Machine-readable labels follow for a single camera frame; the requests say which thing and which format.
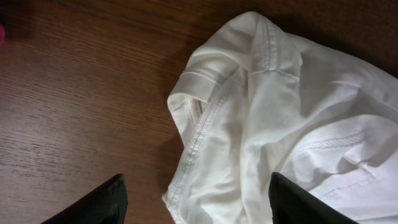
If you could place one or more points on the white t-shirt with graphic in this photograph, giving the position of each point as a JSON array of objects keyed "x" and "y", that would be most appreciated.
[{"x": 254, "y": 100}]

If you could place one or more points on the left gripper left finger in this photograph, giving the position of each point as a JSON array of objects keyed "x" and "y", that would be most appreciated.
[{"x": 106, "y": 204}]

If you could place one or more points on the folded red t-shirt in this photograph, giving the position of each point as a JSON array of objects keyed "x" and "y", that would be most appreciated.
[{"x": 2, "y": 33}]

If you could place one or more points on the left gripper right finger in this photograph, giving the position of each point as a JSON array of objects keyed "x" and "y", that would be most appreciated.
[{"x": 291, "y": 204}]

